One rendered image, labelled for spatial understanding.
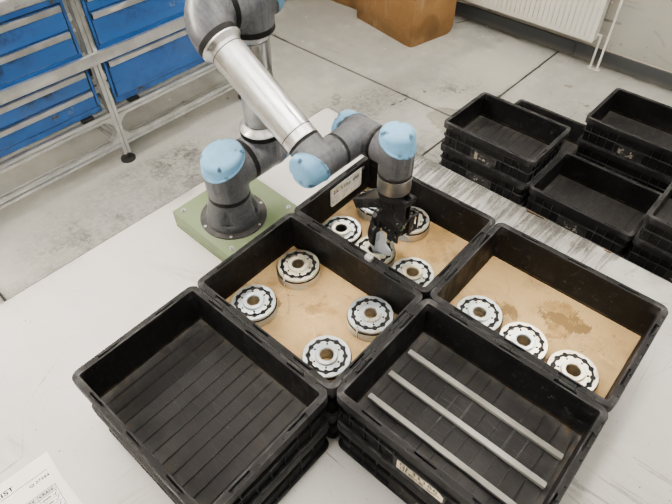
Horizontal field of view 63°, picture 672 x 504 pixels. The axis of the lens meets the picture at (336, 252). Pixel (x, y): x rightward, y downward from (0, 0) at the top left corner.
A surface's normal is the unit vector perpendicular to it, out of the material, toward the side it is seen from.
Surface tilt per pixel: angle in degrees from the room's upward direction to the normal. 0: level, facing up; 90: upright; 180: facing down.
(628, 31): 90
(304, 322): 0
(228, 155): 9
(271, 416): 0
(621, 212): 0
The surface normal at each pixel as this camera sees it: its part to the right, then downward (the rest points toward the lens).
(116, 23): 0.73, 0.49
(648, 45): -0.68, 0.55
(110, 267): -0.01, -0.68
